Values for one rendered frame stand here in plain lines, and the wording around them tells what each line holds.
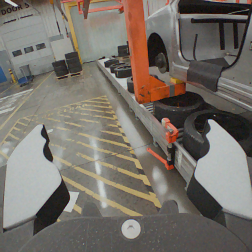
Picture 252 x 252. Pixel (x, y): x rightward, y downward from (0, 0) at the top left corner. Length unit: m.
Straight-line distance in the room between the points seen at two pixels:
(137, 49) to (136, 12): 0.35
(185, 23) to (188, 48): 0.30
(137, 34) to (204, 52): 0.94
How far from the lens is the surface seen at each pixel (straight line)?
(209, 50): 2.25
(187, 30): 2.05
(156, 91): 1.85
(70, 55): 7.56
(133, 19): 1.67
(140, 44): 1.67
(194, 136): 1.30
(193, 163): 1.24
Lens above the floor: 1.29
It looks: 33 degrees down
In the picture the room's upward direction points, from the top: 10 degrees counter-clockwise
